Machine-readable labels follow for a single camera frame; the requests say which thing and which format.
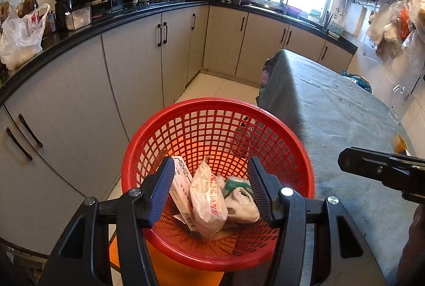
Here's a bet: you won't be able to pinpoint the black countertop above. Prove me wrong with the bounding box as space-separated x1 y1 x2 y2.
0 0 358 104

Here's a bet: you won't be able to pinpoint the blue bag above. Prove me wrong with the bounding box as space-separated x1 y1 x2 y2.
343 72 373 93

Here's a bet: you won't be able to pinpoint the beige lower cabinets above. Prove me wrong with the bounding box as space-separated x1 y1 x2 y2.
0 4 357 260

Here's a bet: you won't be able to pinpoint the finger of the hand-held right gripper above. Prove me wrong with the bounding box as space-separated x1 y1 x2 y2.
338 147 425 203

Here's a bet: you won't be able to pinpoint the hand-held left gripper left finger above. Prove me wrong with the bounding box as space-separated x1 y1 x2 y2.
38 156 175 286

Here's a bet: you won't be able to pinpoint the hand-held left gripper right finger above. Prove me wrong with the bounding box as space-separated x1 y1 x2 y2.
247 156 387 286

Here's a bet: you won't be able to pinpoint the teal cartoon tissue pack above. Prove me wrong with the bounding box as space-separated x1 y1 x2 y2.
224 176 253 198

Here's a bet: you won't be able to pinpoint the green dish soap pack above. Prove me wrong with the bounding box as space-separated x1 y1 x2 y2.
330 19 344 37

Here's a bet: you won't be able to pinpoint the gas stove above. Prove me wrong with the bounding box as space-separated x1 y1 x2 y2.
90 0 167 16

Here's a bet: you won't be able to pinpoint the clear plastic mug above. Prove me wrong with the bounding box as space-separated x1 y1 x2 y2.
389 84 415 122

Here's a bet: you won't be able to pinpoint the clear pink-print plastic bag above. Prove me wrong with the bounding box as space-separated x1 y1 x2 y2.
190 158 229 242

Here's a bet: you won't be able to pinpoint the white knit sock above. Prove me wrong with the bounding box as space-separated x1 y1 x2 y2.
225 188 260 224

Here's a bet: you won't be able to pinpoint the white red-print shopping bag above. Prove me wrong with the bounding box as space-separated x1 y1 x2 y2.
0 3 51 71

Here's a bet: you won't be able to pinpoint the blue-grey tablecloth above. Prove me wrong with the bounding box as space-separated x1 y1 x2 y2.
256 49 419 286

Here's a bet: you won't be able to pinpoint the red plastic basket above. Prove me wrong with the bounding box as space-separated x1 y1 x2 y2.
121 97 315 272

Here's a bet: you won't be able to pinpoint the glass pot lid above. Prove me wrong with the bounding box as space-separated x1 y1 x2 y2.
255 0 281 10

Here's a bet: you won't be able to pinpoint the orange stool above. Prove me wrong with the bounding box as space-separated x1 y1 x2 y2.
109 233 224 286

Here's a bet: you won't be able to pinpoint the white carton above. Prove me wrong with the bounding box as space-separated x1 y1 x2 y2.
170 156 197 231

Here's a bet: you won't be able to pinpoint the person's right forearm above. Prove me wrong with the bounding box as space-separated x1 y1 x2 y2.
400 204 425 286

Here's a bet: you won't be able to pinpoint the hanging plastic bags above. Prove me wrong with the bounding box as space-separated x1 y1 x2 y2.
365 0 425 74

